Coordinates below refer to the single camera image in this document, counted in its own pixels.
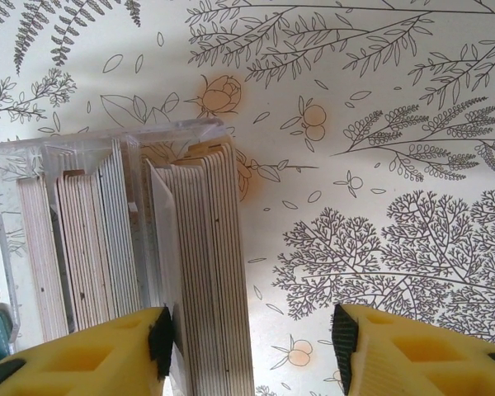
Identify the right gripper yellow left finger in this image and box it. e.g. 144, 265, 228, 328
0, 306, 176, 396

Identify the floral printed table cover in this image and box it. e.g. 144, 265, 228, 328
0, 0, 495, 396

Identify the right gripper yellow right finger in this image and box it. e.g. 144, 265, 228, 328
331, 304, 495, 396

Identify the brown edged card stack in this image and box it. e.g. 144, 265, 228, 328
56, 167, 108, 333

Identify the cream striped card stack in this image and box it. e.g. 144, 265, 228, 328
171, 142, 255, 396

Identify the grey white card stack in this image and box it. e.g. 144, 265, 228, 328
97, 139, 144, 315

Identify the pale pink card stack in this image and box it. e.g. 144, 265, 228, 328
18, 177, 69, 342

